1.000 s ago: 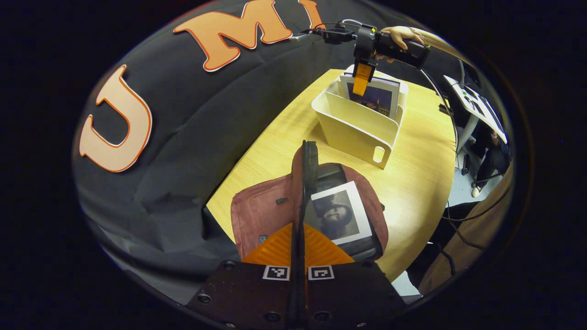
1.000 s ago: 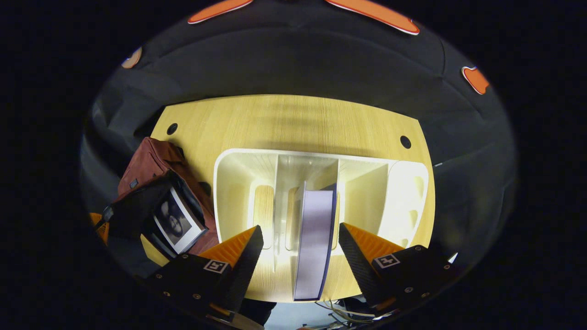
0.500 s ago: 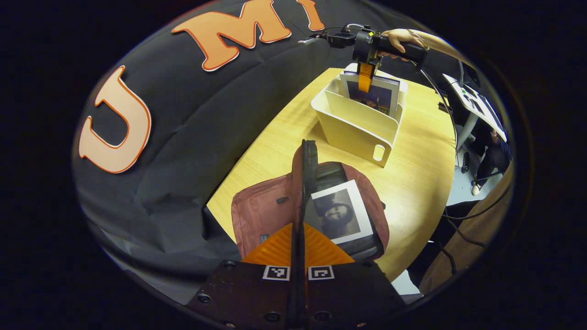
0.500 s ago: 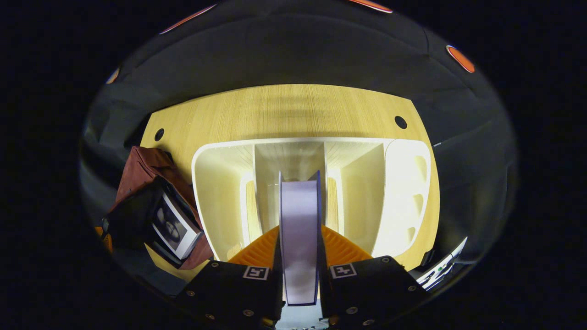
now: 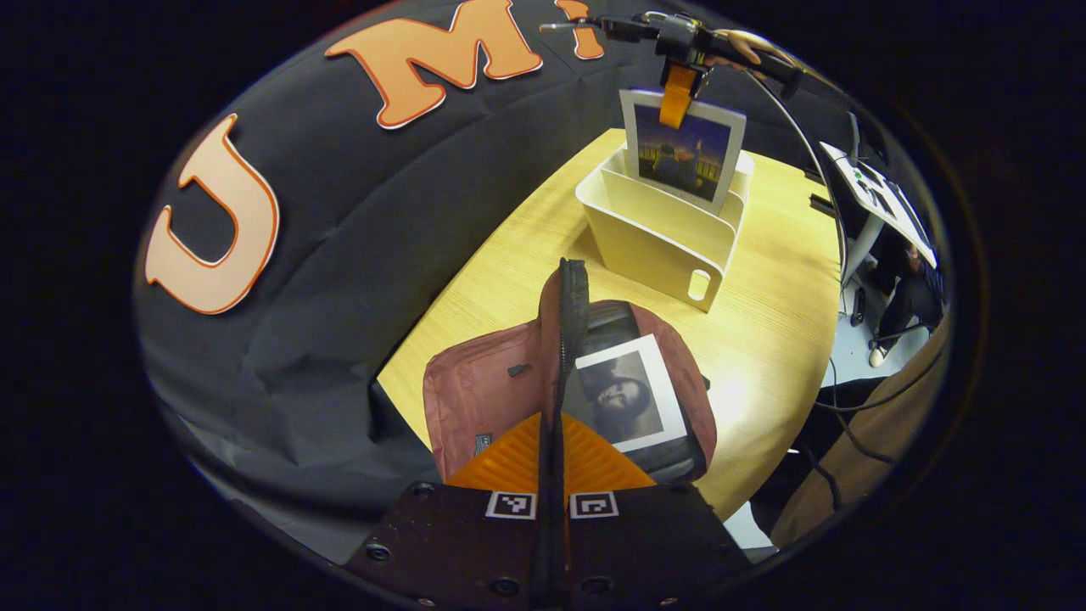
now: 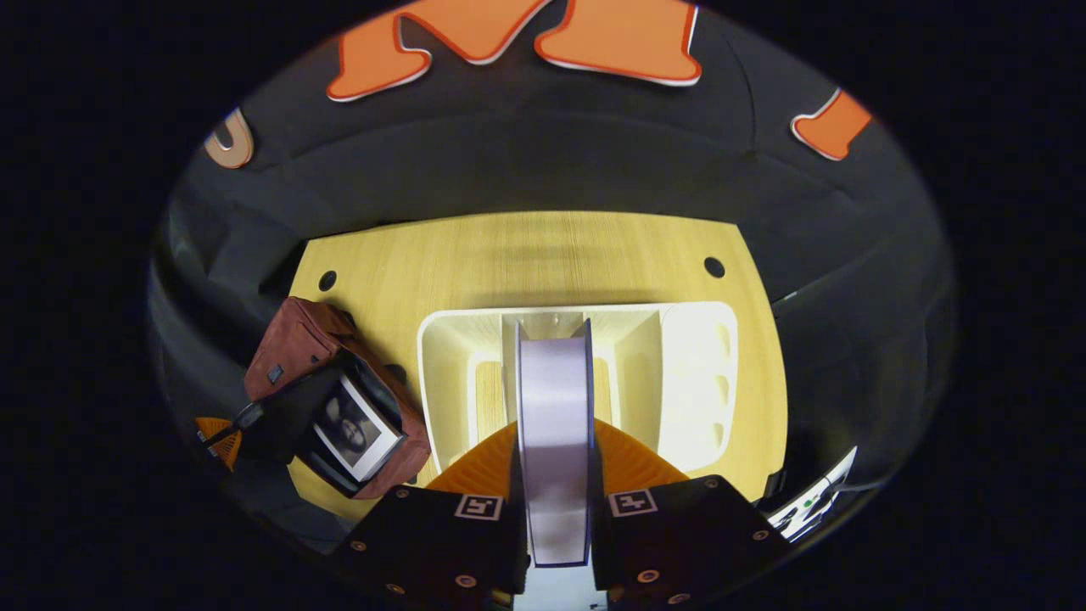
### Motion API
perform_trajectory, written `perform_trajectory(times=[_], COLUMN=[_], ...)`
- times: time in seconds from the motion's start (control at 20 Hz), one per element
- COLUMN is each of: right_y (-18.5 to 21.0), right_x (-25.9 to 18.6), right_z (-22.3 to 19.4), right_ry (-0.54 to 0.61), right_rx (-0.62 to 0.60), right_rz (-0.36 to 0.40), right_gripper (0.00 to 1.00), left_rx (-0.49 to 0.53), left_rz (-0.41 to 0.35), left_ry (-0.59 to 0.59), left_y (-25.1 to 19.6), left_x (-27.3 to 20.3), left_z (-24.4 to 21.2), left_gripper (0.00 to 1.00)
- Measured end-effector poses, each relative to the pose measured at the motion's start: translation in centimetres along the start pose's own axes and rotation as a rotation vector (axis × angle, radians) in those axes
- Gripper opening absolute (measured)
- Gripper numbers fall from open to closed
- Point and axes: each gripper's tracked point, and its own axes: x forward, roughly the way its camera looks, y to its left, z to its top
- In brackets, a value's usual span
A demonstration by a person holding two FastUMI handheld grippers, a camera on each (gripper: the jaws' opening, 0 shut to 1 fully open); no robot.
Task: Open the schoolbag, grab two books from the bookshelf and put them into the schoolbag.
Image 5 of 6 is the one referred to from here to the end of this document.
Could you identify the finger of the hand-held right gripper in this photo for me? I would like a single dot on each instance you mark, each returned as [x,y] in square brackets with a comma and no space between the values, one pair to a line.
[677,93]

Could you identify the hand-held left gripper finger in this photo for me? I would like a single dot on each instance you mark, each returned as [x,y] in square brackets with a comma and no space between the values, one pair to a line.
[557,535]
[545,526]

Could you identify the night scene cover book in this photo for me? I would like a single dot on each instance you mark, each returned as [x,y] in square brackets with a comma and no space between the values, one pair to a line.
[687,161]

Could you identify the white portrait cover book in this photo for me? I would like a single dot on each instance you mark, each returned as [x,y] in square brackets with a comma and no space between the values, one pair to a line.
[628,399]

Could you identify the white bookshelf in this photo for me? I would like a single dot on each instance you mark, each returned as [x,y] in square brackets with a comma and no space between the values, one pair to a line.
[653,246]

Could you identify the dark red schoolbag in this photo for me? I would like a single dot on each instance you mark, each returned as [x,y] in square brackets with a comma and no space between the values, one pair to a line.
[484,382]

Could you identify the black table clamp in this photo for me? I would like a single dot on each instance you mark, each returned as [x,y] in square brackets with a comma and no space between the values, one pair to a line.
[823,204]

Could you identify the white control panel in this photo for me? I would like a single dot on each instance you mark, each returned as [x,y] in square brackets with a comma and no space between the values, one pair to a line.
[887,199]

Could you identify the white stand pole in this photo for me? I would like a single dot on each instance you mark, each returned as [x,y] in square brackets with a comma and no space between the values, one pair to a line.
[859,246]

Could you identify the person's brown trousers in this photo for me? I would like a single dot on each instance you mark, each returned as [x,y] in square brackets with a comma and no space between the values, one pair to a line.
[865,475]

